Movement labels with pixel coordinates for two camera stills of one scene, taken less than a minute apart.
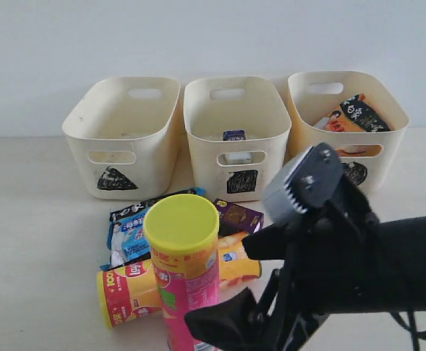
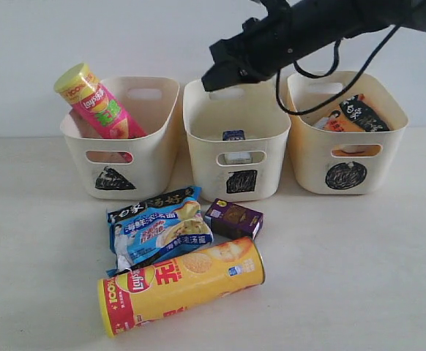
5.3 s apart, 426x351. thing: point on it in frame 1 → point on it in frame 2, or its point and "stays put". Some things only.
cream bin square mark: x=236 y=126 stays put
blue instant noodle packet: x=126 y=240 stays put
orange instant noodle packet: x=356 y=114 stays put
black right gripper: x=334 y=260 → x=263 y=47
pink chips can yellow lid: x=182 y=231 → x=78 y=85
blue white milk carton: x=236 y=158 stays put
